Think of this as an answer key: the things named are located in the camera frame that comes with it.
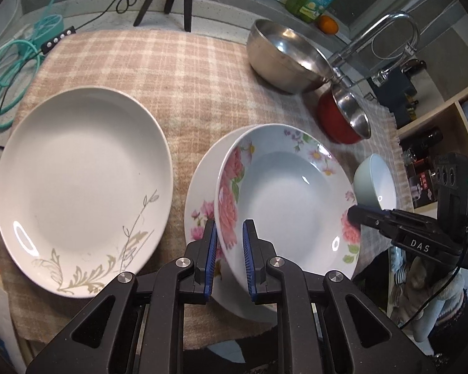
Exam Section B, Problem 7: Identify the person's right forearm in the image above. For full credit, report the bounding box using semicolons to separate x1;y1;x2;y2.
398;257;468;343

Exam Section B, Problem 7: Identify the dark jar with red label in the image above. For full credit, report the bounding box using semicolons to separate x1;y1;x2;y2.
407;158;437;208

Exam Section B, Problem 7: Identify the checkered beige cloth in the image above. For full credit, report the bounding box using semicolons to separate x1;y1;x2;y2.
0;29;410;351

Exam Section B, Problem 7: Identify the black appliance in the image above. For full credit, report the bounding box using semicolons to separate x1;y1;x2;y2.
368;60;427;125

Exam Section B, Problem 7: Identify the floral flat plate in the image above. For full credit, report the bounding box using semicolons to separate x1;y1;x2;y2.
184;127;281;323

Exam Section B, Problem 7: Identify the wooden shelf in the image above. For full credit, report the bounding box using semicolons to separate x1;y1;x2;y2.
396;88;468;211

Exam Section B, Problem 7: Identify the chrome faucet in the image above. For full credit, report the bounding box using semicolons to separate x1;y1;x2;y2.
328;12;422;86

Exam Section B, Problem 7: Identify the floral deep plate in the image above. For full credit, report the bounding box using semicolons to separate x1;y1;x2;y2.
214;124;363;295

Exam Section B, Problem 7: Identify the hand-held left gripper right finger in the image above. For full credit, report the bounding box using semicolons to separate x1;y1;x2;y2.
242;219;437;374

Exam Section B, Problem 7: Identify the red steel bowl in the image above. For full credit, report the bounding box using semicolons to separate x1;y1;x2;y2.
317;84;372;145

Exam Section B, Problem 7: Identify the white plate with leaf print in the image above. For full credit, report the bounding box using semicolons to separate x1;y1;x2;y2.
0;86;175;299

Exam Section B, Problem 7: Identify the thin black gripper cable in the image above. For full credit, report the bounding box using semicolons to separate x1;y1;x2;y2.
400;257;465;328

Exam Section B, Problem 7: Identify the teal cable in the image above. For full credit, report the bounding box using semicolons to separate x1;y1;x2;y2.
0;0;75;129

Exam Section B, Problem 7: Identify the black cable with inline control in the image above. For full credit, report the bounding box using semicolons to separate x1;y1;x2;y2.
0;0;168;152

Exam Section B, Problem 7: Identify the orange fruit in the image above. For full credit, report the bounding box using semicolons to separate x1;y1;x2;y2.
318;15;339;34

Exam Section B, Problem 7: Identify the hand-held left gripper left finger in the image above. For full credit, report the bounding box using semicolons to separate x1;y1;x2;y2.
25;219;219;374

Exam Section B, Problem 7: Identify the large steel bowl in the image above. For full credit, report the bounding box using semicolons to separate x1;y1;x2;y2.
246;19;333;94

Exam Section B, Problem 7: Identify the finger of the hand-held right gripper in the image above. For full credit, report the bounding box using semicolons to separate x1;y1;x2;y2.
347;204;441;239

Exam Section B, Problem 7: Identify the pale green bowl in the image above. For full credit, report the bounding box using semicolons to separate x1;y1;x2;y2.
353;154;397;211

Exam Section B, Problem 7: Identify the dark bottle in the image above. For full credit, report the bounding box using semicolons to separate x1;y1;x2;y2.
400;127;442;160

